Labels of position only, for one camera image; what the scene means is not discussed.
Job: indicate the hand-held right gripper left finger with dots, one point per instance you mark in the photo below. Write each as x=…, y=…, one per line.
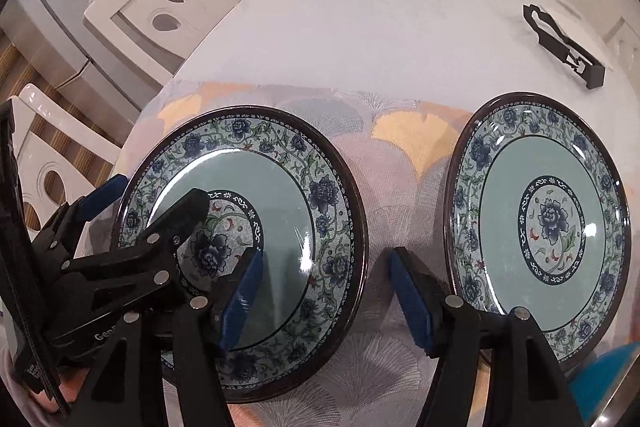
x=242, y=302

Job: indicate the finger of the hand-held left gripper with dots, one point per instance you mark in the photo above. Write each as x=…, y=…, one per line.
x=185, y=217
x=102, y=199

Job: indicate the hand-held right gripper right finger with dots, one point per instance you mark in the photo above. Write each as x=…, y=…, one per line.
x=410, y=302

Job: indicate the blue floral ceramic plate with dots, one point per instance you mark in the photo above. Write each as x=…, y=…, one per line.
x=550, y=217
x=280, y=187

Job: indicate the person's left hand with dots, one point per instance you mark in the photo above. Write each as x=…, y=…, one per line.
x=75, y=384

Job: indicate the white dining chair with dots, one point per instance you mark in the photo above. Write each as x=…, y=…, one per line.
x=55, y=132
x=140, y=7

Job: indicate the fan-patterned placemat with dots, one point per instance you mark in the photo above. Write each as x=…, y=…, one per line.
x=400, y=187

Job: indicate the grey refrigerator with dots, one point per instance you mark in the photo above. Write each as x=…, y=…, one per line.
x=50, y=32

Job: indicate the blue round object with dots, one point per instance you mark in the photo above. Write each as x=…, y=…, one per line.
x=612, y=382

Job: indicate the black plastic frame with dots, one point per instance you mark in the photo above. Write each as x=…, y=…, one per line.
x=592, y=74

